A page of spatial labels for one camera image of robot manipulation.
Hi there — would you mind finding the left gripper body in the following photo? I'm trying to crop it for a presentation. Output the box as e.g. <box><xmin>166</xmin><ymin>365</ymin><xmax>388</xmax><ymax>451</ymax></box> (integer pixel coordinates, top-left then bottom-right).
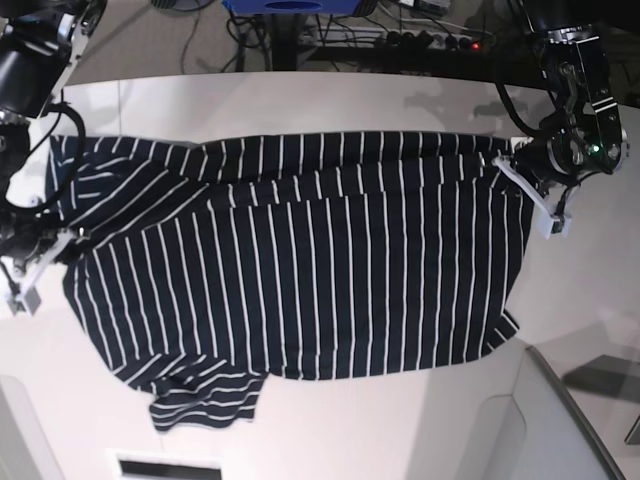
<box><xmin>512</xmin><ymin>137</ymin><xmax>575</xmax><ymax>193</ymax></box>

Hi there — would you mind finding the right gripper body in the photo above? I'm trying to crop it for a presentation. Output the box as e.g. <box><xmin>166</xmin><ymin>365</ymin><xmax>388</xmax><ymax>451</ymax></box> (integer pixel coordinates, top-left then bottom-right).
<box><xmin>1</xmin><ymin>219</ymin><xmax>64</xmax><ymax>270</ymax></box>

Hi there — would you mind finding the navy white striped t-shirt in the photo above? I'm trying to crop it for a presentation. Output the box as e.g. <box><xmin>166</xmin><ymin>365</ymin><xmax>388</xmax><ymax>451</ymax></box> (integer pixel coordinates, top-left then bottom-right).
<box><xmin>46</xmin><ymin>132</ymin><xmax>533</xmax><ymax>432</ymax></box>

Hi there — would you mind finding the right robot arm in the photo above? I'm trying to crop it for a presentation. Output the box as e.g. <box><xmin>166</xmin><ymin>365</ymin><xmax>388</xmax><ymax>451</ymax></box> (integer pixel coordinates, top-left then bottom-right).
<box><xmin>1</xmin><ymin>1</ymin><xmax>107</xmax><ymax>315</ymax></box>

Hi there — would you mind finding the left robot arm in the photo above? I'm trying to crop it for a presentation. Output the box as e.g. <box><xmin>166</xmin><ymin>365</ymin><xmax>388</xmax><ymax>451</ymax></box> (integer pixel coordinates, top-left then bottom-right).
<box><xmin>493</xmin><ymin>1</ymin><xmax>629</xmax><ymax>238</ymax></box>

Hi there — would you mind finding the power strip with red light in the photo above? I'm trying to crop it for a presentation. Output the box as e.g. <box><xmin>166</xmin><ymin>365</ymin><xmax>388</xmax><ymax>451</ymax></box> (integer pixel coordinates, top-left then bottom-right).
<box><xmin>373</xmin><ymin>30</ymin><xmax>495</xmax><ymax>53</ymax></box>

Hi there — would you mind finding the grey monitor edge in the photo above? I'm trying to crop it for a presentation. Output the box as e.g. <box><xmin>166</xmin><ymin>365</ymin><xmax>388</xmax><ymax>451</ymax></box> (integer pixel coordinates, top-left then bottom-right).
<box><xmin>526</xmin><ymin>346</ymin><xmax>625</xmax><ymax>479</ymax></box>

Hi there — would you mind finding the blue box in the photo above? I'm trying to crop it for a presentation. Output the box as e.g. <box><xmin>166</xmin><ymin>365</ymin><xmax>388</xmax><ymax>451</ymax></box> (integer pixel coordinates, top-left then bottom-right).
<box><xmin>222</xmin><ymin>0</ymin><xmax>359</xmax><ymax>15</ymax></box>

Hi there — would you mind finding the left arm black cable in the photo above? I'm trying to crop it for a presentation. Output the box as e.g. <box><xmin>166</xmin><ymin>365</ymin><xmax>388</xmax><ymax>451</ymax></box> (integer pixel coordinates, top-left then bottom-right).
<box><xmin>494</xmin><ymin>79</ymin><xmax>546</xmax><ymax>141</ymax></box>

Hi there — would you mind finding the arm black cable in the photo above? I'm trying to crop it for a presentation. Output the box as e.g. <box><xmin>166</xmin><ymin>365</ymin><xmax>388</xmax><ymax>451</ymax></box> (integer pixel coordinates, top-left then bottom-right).
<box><xmin>4</xmin><ymin>102</ymin><xmax>87</xmax><ymax>214</ymax></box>
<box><xmin>494</xmin><ymin>79</ymin><xmax>546</xmax><ymax>141</ymax></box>

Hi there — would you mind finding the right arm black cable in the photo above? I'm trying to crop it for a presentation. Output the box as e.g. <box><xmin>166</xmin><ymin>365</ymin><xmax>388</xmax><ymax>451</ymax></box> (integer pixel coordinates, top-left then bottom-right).
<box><xmin>4</xmin><ymin>102</ymin><xmax>87</xmax><ymax>214</ymax></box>

